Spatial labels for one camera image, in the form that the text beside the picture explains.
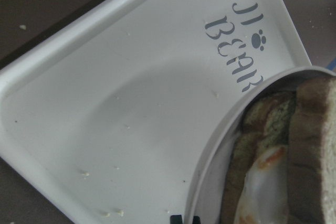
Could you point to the bread slice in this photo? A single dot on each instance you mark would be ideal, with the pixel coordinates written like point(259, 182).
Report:
point(311, 153)
point(264, 125)

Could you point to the cream bear serving tray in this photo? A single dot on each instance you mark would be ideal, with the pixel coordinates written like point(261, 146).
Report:
point(108, 117)

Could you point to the white round plate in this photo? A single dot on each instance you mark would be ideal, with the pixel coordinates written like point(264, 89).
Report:
point(208, 182)

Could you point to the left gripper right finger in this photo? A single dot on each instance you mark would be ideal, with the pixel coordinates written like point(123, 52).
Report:
point(196, 220)

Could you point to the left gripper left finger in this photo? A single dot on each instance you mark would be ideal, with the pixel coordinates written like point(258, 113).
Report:
point(176, 220)

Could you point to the fried egg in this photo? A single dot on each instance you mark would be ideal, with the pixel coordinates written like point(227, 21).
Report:
point(264, 195)

